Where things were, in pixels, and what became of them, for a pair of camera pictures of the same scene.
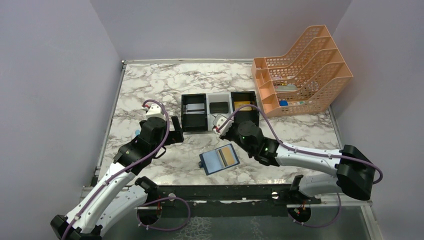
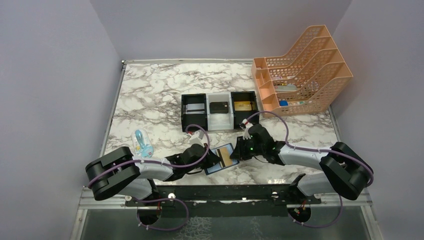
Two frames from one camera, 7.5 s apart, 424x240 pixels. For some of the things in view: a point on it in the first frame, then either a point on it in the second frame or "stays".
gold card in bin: x=239 y=103 stays
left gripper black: x=175 y=136 to x=211 y=159
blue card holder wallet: x=219 y=159 stays
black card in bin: x=219 y=107 stays
